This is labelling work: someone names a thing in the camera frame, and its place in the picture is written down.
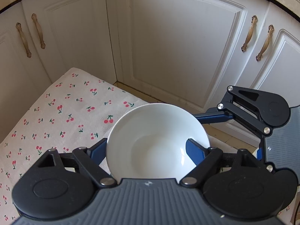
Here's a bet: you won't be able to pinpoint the white floral bowl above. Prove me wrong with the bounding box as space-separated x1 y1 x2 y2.
106 103 210 181

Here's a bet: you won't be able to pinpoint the white kitchen cabinets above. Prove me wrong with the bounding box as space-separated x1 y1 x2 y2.
0 0 300 150

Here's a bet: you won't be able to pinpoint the cherry print tablecloth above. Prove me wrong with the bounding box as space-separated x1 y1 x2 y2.
0 67 291 225

